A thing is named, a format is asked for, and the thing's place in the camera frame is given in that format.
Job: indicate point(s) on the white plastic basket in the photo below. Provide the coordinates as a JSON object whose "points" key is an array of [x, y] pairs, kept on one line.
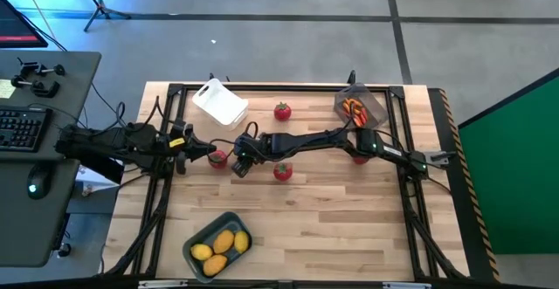
{"points": [[218, 103]]}

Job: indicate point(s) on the pale sticky note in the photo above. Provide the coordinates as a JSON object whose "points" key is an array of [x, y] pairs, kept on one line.
{"points": [[5, 89]]}

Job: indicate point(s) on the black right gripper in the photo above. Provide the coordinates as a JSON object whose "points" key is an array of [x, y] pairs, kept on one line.
{"points": [[251, 147]]}

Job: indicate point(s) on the clear plastic bin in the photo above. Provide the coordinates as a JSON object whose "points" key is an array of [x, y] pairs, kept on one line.
{"points": [[375, 105]]}

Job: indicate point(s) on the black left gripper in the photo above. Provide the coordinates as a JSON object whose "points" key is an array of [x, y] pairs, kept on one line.
{"points": [[185, 151]]}

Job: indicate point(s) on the black computer monitor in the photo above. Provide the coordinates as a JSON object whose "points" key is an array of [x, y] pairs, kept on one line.
{"points": [[13, 27]]}

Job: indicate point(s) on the white box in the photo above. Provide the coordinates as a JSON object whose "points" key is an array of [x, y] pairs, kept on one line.
{"points": [[94, 177]]}

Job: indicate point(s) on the black C-clamp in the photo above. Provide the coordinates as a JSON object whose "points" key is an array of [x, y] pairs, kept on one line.
{"points": [[30, 66], [43, 90]]}

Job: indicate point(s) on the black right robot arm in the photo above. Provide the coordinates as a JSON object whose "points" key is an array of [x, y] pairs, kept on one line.
{"points": [[305, 140]]}

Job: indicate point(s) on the teal plastic bin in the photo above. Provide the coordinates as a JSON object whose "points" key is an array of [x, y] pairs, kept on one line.
{"points": [[231, 221]]}

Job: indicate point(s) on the red strawberry top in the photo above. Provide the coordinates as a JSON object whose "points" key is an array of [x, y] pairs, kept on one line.
{"points": [[282, 112]]}

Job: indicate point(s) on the yellow tag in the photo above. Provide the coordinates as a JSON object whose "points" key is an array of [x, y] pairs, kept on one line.
{"points": [[177, 142]]}

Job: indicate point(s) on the orange-yellow toy mango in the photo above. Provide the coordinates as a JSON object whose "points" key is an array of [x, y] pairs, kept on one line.
{"points": [[215, 265], [223, 242]]}

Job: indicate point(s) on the yellow toy lemon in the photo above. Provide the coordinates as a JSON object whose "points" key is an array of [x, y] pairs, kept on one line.
{"points": [[201, 252], [241, 242]]}

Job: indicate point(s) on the red toy tomato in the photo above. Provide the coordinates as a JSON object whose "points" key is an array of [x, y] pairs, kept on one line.
{"points": [[283, 172], [218, 160], [360, 161]]}

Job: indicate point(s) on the black keyboard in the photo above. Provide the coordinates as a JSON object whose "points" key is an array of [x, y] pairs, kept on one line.
{"points": [[22, 129]]}

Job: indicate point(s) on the black computer mouse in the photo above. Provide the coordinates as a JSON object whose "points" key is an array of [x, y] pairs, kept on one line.
{"points": [[39, 180]]}

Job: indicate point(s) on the black tripod stand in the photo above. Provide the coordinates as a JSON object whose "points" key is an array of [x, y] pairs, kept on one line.
{"points": [[101, 7]]}

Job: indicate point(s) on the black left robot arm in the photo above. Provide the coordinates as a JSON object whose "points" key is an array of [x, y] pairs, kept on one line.
{"points": [[109, 142]]}

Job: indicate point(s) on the black aluminium table frame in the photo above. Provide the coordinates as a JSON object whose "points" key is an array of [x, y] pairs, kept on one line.
{"points": [[271, 88]]}

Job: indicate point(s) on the dark grey desk top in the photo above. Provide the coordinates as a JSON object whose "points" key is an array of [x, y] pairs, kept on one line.
{"points": [[26, 236], [74, 88]]}

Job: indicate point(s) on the green floor panel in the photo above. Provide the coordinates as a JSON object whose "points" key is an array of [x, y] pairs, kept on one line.
{"points": [[515, 184]]}

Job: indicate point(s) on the black round caster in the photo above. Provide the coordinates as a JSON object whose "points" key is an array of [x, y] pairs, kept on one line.
{"points": [[64, 249]]}

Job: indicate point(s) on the silver metal bracket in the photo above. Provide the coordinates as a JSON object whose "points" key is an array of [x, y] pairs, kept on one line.
{"points": [[161, 284], [406, 285]]}

